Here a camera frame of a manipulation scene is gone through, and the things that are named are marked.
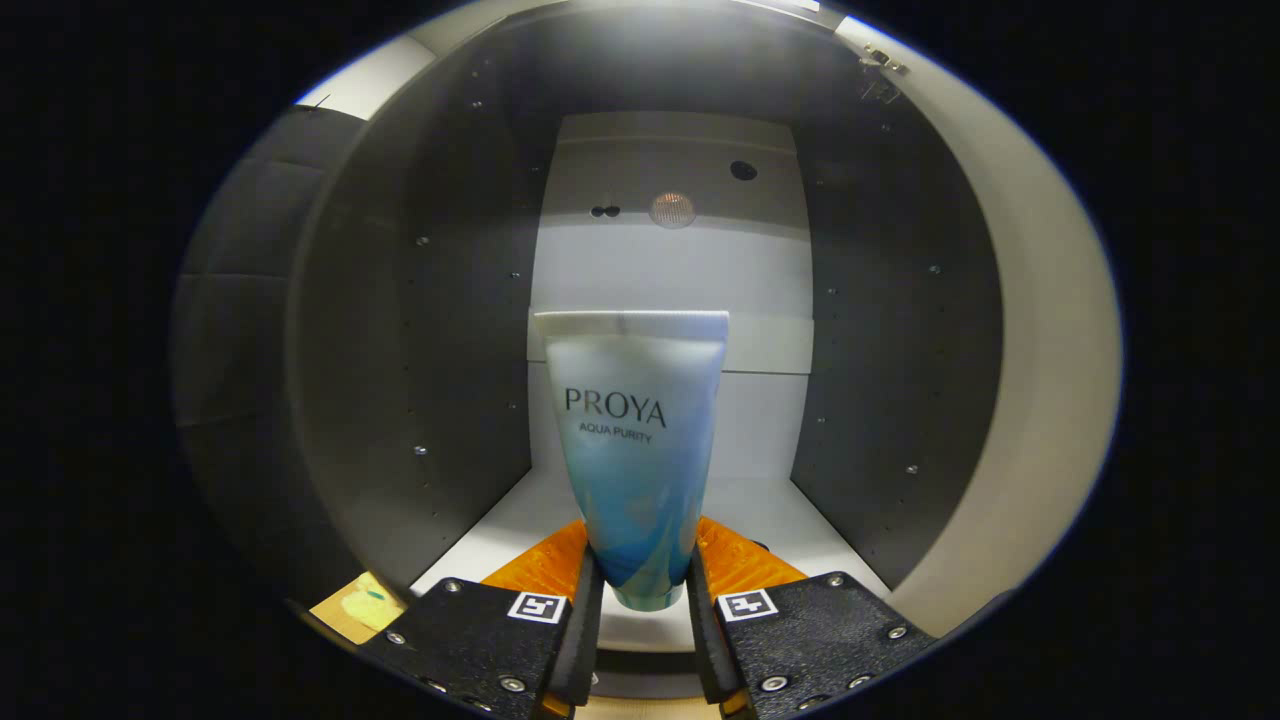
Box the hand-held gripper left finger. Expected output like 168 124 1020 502
358 517 606 720

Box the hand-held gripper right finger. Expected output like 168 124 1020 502
685 515 939 720

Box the white and blue cosmetic tube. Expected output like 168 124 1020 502
535 310 731 613

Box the metal cabinet door hinge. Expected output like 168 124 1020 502
858 42 911 103

